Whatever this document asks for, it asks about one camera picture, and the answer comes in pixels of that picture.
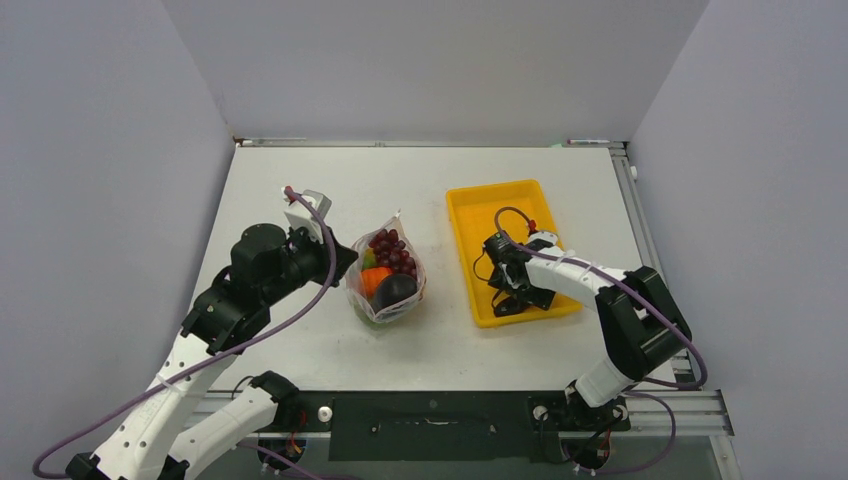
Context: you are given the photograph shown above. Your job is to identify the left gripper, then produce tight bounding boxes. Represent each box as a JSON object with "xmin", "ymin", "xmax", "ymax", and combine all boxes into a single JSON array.
[{"xmin": 261, "ymin": 221, "xmax": 358, "ymax": 305}]

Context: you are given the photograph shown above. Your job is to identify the orange toy pumpkin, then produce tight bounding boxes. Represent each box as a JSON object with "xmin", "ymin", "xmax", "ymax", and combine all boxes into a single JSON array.
[{"xmin": 360, "ymin": 266, "xmax": 393, "ymax": 299}]

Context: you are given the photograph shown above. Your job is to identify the dark red toy grapes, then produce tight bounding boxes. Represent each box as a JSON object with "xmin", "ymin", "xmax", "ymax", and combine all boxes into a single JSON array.
[{"xmin": 367, "ymin": 229, "xmax": 418, "ymax": 278}]

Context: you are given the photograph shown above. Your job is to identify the clear zip top bag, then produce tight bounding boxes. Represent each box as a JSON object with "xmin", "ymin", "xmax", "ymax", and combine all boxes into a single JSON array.
[{"xmin": 345, "ymin": 213, "xmax": 427, "ymax": 325}]

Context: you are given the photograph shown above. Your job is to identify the purple toy eggplant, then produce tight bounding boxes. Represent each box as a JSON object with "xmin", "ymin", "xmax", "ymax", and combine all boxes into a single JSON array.
[{"xmin": 371, "ymin": 273, "xmax": 418, "ymax": 312}]

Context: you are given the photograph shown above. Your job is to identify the yellow plastic tray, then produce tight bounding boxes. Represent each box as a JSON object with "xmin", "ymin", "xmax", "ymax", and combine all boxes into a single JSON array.
[{"xmin": 446, "ymin": 180, "xmax": 583, "ymax": 328}]

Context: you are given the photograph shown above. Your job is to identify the green red toy mango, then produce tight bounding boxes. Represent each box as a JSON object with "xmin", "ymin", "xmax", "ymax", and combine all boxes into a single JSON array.
[{"xmin": 361, "ymin": 248, "xmax": 379, "ymax": 271}]

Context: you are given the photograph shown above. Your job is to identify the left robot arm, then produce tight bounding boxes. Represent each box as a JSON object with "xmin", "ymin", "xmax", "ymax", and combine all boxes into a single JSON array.
[{"xmin": 65, "ymin": 221, "xmax": 358, "ymax": 479}]

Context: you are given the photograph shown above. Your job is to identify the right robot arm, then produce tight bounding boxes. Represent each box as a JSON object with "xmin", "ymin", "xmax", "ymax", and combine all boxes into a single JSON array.
[{"xmin": 482, "ymin": 231, "xmax": 692, "ymax": 428}]

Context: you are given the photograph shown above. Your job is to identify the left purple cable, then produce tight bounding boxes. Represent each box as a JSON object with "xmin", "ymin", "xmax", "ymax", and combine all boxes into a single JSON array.
[{"xmin": 31, "ymin": 188, "xmax": 339, "ymax": 480}]

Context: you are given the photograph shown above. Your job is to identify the purple cable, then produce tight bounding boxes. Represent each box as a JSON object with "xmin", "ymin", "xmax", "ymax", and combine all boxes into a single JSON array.
[
  {"xmin": 493, "ymin": 206, "xmax": 709, "ymax": 475},
  {"xmin": 31, "ymin": 188, "xmax": 339, "ymax": 480}
]

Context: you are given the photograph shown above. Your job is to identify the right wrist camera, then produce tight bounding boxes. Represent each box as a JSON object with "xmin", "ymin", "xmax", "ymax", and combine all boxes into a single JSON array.
[{"xmin": 526, "ymin": 220, "xmax": 559, "ymax": 250}]

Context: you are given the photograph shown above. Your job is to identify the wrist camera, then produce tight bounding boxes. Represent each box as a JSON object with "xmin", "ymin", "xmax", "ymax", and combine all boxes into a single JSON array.
[
  {"xmin": 526, "ymin": 220, "xmax": 559, "ymax": 250},
  {"xmin": 281, "ymin": 187, "xmax": 332, "ymax": 242}
]

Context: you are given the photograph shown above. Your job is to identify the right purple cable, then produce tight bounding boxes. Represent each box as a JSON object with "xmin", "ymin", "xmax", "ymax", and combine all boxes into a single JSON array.
[{"xmin": 493, "ymin": 206, "xmax": 709, "ymax": 475}]

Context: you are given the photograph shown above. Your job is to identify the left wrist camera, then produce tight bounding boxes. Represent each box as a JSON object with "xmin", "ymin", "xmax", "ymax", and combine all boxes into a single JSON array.
[{"xmin": 281, "ymin": 187, "xmax": 332, "ymax": 242}]

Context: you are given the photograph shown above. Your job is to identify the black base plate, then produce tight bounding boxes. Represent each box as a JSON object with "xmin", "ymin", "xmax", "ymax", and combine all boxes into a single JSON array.
[{"xmin": 260, "ymin": 390, "xmax": 631, "ymax": 463}]

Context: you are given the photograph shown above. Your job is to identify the aluminium frame rail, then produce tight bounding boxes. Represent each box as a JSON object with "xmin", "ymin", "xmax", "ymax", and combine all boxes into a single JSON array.
[{"xmin": 235, "ymin": 137, "xmax": 735, "ymax": 439}]

